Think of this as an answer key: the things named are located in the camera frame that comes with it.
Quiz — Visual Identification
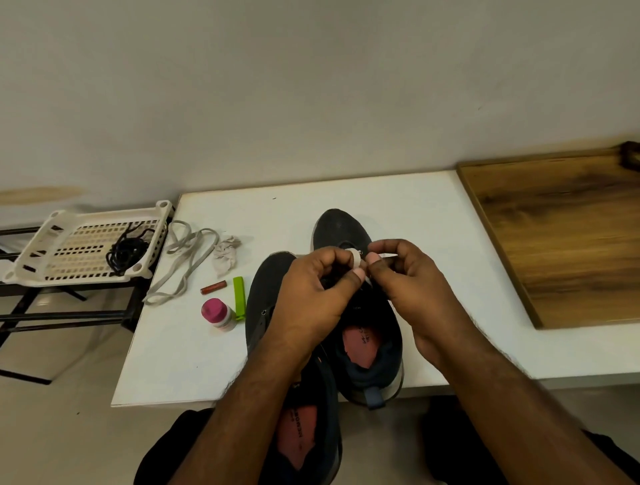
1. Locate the person's left hand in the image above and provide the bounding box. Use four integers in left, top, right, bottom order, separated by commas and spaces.
264, 246, 368, 358

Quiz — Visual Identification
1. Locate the person's right hand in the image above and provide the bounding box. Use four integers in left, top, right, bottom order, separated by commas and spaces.
364, 238, 473, 369

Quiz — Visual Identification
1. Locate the dark sneaker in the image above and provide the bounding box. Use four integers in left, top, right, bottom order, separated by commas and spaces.
242, 250, 345, 485
310, 207, 406, 411

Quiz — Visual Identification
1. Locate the grey shoelace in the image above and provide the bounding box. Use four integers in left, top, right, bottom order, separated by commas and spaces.
343, 246, 399, 288

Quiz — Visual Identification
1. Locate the grey shoelaces bundle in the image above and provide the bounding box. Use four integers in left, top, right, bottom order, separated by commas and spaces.
142, 220, 220, 307

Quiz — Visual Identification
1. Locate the black shoelace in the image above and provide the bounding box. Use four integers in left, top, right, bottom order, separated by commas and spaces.
105, 232, 149, 278
113, 223, 157, 266

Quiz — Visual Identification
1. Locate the person's left forearm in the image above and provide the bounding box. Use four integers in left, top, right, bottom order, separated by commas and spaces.
168, 334, 321, 485

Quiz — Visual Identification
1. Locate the person's right forearm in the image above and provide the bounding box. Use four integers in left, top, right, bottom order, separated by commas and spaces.
430, 334, 636, 485

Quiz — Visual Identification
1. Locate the green marker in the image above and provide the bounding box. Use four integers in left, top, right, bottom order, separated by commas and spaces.
232, 274, 248, 323

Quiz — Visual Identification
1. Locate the pink capped white bottle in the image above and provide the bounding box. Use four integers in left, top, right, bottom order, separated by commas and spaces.
199, 296, 237, 332

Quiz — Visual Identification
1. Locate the crumpled white paper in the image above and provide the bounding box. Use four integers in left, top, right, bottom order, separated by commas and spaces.
210, 234, 243, 279

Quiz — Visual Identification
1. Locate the wooden board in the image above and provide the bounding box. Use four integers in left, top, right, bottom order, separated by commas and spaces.
456, 146, 640, 331

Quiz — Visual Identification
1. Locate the white perforated plastic tray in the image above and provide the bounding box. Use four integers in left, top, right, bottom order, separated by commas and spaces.
0, 199, 176, 289

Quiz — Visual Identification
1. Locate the black metal rack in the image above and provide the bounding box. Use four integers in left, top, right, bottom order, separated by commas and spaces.
0, 225, 153, 387

